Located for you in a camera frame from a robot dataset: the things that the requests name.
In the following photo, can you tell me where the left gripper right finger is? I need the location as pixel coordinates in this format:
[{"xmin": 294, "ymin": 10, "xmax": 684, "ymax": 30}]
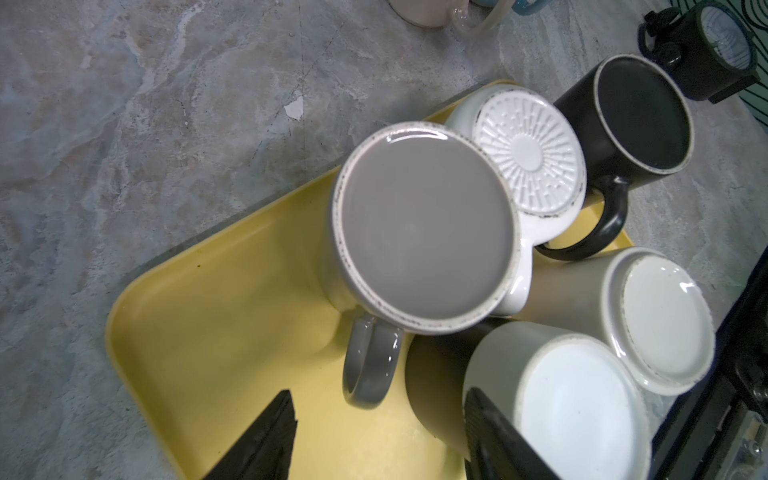
[{"xmin": 464, "ymin": 387, "xmax": 558, "ymax": 479}]

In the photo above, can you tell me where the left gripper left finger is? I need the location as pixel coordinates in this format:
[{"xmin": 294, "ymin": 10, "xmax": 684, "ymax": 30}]
[{"xmin": 204, "ymin": 389, "xmax": 298, "ymax": 480}]

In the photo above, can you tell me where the grey ceramic mug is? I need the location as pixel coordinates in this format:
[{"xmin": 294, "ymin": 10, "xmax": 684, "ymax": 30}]
[{"xmin": 320, "ymin": 121, "xmax": 522, "ymax": 409}]

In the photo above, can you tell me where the pink ceramic mug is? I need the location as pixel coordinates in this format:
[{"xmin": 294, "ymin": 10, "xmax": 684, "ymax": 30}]
[{"xmin": 388, "ymin": 0, "xmax": 515, "ymax": 38}]

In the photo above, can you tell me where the blue butterfly mug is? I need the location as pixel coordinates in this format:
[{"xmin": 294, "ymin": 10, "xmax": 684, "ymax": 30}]
[{"xmin": 470, "ymin": 0, "xmax": 553, "ymax": 16}]

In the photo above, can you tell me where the white ceramic mug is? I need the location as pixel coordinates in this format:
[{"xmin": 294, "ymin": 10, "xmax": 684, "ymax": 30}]
[{"xmin": 516, "ymin": 247, "xmax": 715, "ymax": 396}]

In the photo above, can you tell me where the white ribbed-base mug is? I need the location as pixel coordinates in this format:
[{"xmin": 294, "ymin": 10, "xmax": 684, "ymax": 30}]
[{"xmin": 445, "ymin": 84, "xmax": 587, "ymax": 317}]

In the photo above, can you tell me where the black ceramic mug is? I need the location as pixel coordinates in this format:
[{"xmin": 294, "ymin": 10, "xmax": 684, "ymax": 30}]
[{"xmin": 537, "ymin": 54, "xmax": 694, "ymax": 261}]

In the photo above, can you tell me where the yellow plastic tray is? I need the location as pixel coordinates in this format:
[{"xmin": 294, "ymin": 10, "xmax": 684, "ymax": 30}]
[{"xmin": 105, "ymin": 79, "xmax": 635, "ymax": 480}]

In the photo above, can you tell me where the black alarm clock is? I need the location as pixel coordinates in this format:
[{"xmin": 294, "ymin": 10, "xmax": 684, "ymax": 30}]
[{"xmin": 638, "ymin": 1, "xmax": 760, "ymax": 104}]

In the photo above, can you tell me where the white-base black handle mug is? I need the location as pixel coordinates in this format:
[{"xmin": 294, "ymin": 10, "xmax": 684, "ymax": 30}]
[{"xmin": 405, "ymin": 319, "xmax": 651, "ymax": 479}]

